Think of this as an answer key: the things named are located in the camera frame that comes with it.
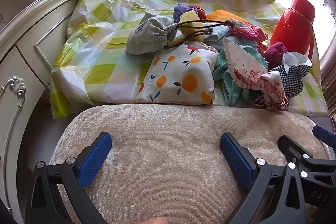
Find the yellow sponge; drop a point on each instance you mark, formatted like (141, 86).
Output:
(190, 18)

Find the teal towel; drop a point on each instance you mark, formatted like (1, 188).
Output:
(231, 82)

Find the pink cartoon pouch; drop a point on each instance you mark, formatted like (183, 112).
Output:
(252, 32)

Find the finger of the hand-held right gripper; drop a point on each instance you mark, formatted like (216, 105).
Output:
(324, 134)
(286, 146)

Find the green checkered plastic tablecloth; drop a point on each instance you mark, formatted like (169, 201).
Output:
(105, 56)

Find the red thermos flask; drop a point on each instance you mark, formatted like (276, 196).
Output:
(291, 27)

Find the white ornate cabinet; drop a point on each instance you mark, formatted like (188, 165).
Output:
(26, 56)

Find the orange mesh bag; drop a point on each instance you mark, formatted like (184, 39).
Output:
(223, 16)

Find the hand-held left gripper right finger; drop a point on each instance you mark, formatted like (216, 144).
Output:
(236, 161)

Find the magenta knit glove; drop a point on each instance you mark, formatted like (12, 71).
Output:
(200, 11)
(275, 52)

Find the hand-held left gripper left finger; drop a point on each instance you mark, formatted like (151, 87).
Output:
(94, 158)

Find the person's left hand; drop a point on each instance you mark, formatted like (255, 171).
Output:
(152, 220)

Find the purple cardboard box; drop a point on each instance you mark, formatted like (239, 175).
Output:
(321, 119)

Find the purple knit glove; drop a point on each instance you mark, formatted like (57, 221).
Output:
(179, 12)

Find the orange fruit print pouch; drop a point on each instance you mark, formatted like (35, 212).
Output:
(181, 74)

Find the white red-print cloth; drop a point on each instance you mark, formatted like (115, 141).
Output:
(241, 64)

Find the light blue towel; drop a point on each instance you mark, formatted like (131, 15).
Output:
(218, 32)

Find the black gingham cloth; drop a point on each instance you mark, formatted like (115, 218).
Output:
(294, 74)

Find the mauve drape curtain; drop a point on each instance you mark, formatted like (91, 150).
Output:
(329, 74)

